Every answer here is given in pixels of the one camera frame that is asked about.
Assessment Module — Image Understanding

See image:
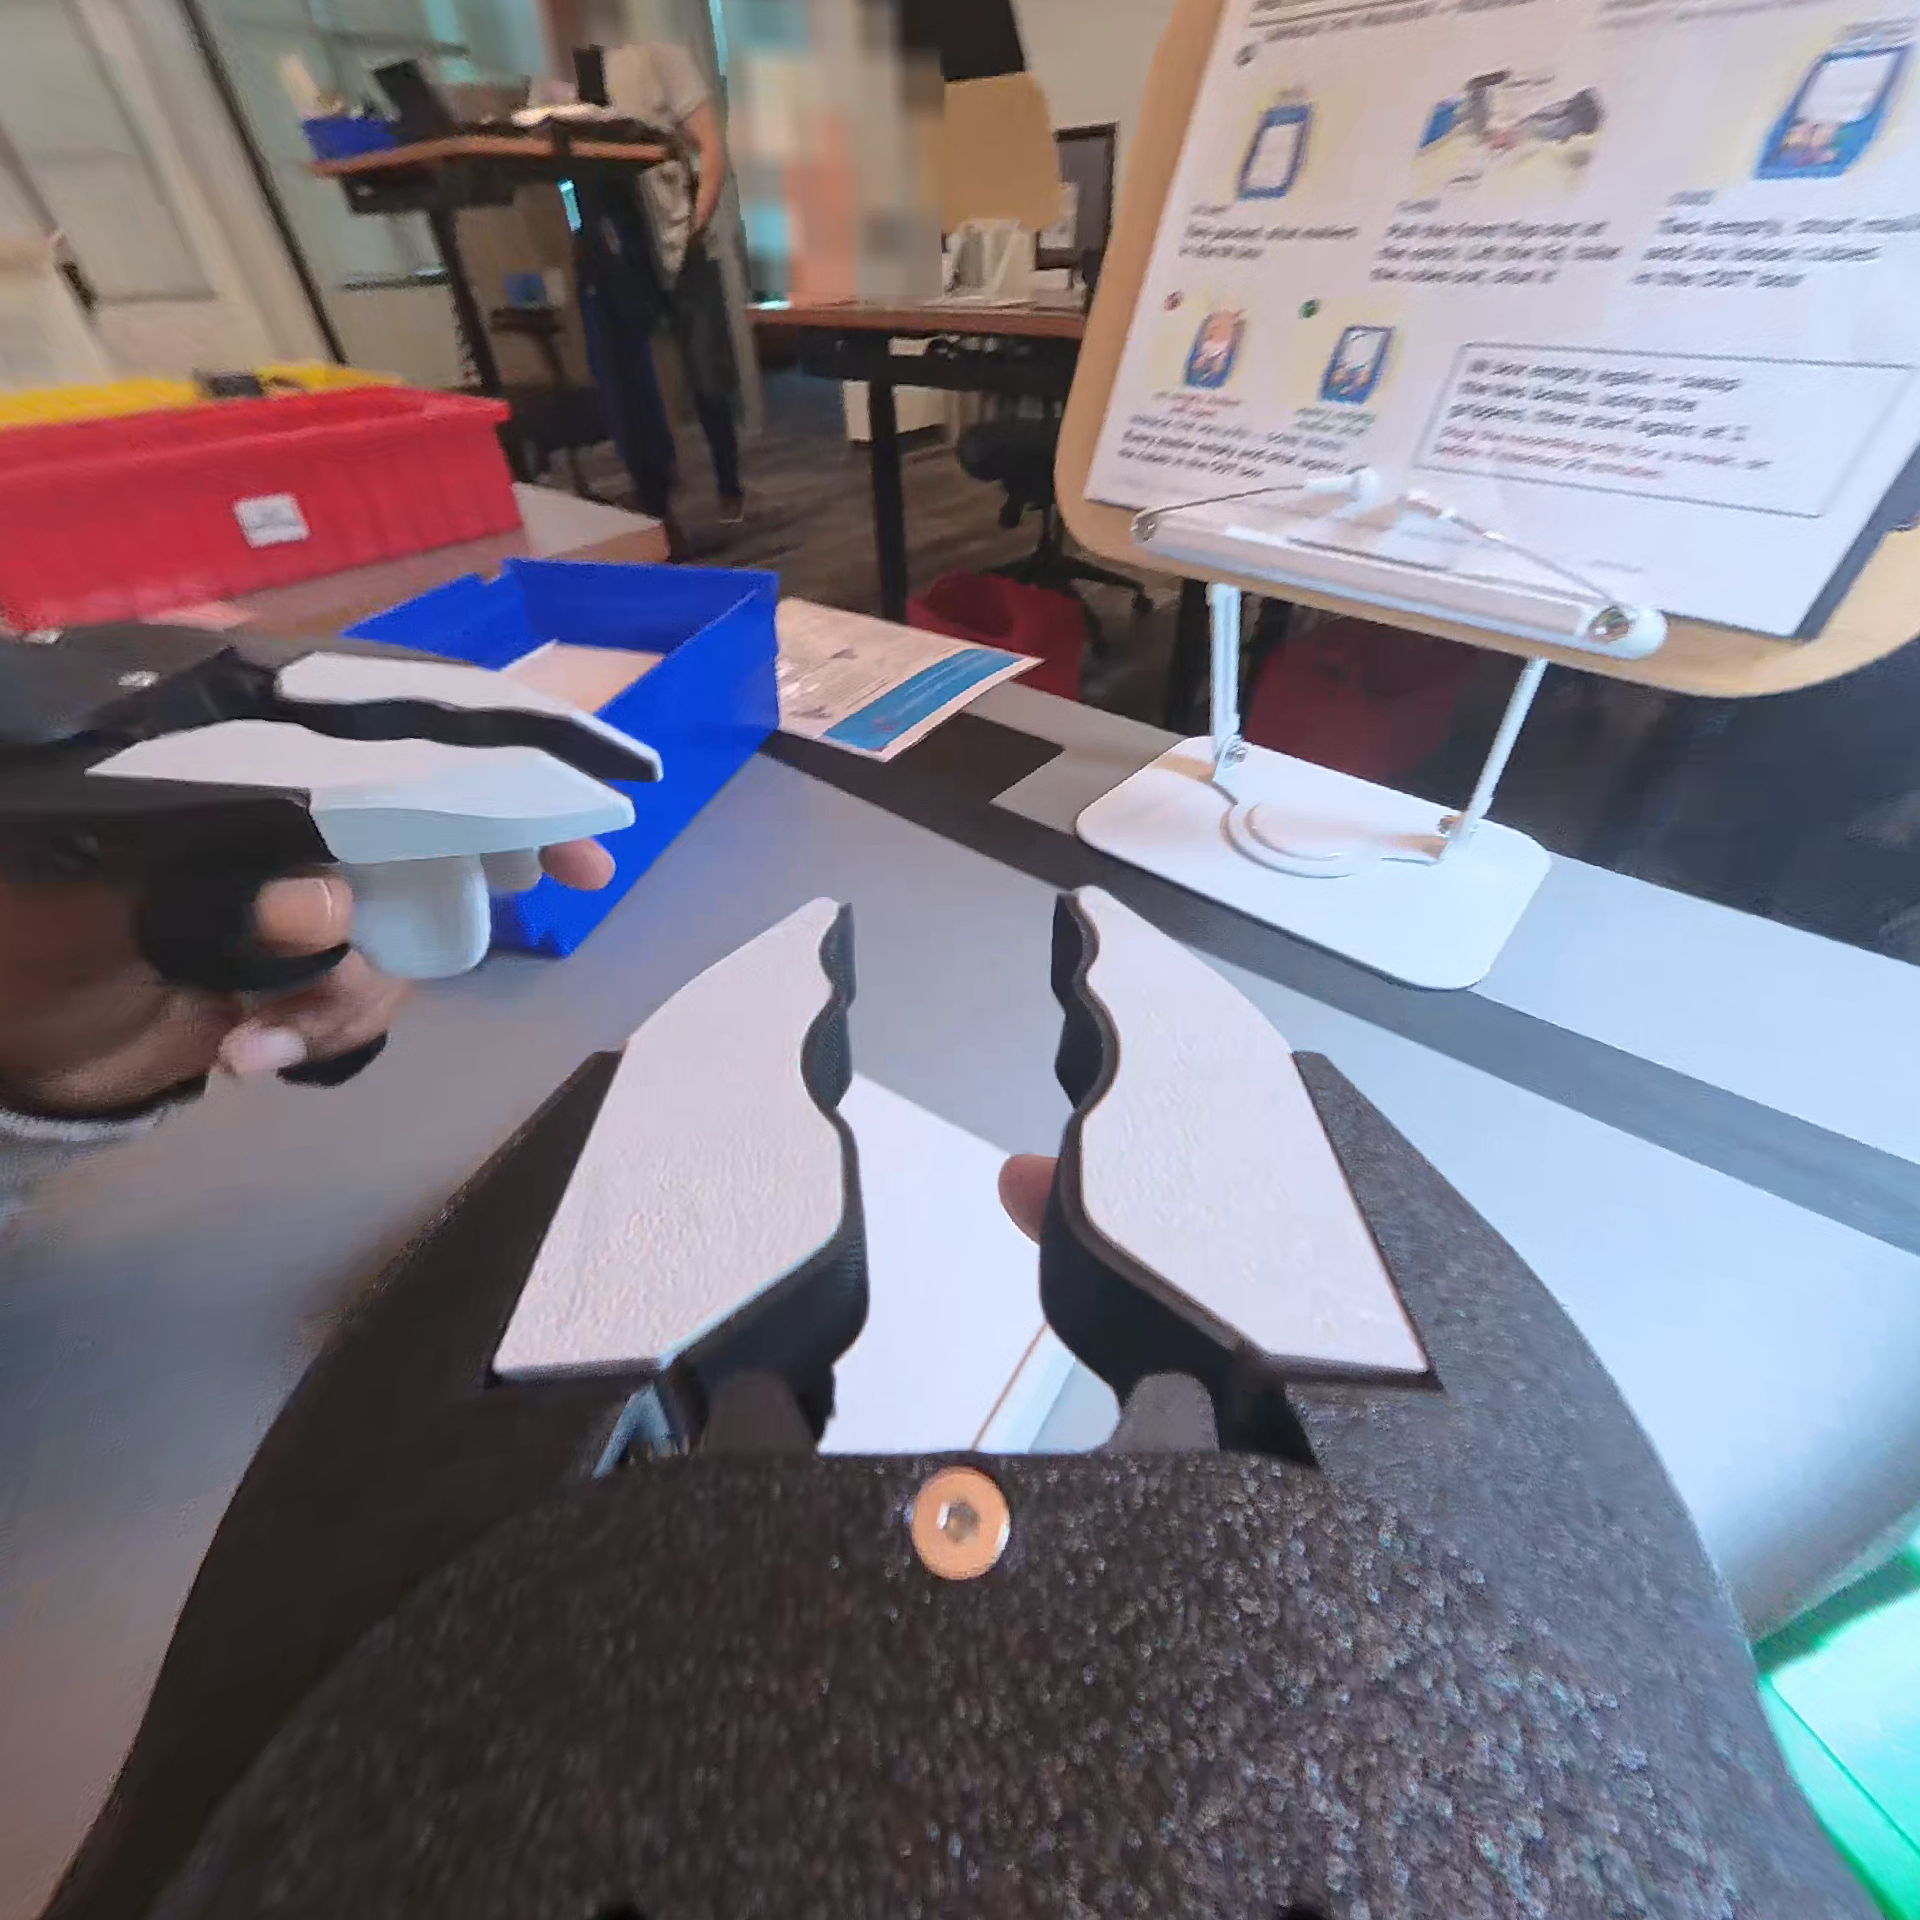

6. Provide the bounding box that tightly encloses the green plastic bin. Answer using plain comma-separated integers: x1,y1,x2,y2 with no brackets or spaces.
1752,1529,1920,1920

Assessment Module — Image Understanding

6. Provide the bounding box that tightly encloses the yellow plastic bin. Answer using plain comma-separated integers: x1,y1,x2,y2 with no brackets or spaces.
0,365,404,430

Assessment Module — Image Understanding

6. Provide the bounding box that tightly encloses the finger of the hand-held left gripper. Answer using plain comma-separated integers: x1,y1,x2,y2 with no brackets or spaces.
274,649,665,785
85,718,637,867

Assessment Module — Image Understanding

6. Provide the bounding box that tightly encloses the white door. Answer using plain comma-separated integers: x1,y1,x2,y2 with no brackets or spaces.
0,0,286,376

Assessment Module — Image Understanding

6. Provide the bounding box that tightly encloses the instruction sheet on stand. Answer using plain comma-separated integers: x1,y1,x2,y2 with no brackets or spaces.
1055,0,1920,994

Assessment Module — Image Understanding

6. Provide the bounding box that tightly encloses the dark wooden table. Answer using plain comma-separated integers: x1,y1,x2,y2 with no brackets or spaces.
747,300,1087,622

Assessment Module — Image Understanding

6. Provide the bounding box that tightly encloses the red plastic bin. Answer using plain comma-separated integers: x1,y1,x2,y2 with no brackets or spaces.
0,388,525,631

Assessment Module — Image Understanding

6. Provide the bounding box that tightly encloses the brown cardboard box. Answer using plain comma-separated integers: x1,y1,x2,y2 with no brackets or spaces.
815,1074,1117,1459

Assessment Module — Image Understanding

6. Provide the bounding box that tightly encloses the blue plastic bin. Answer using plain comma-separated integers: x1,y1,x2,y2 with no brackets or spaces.
341,558,781,962

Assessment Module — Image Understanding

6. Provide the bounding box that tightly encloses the black office chair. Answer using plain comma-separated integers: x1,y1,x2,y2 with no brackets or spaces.
957,417,1157,618

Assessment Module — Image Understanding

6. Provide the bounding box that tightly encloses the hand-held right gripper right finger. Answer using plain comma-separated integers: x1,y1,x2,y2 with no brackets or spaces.
1036,883,1430,1387

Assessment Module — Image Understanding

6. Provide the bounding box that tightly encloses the black monitor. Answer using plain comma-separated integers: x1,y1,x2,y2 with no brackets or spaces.
1049,126,1121,285

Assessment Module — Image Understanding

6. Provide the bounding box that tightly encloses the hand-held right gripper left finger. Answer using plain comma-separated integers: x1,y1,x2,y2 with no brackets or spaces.
487,895,869,1383

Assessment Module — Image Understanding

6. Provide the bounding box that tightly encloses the red container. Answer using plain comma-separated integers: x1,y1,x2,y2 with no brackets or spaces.
1246,622,1477,745
906,570,1087,698

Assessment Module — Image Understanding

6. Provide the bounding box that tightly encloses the person's left hand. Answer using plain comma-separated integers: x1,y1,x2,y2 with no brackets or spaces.
0,839,620,1119

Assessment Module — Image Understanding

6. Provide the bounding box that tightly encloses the white mailer box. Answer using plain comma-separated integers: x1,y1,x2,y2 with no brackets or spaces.
501,642,668,716

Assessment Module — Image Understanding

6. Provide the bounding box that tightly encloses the printed instruction sheet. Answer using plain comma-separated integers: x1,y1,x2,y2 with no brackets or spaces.
1081,0,1920,639

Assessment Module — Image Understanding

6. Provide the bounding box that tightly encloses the paper leaflet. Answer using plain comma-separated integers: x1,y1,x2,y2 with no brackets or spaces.
771,596,1042,763

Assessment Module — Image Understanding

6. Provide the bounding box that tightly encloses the wooden-top standing desk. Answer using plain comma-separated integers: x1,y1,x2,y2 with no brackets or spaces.
307,130,677,454

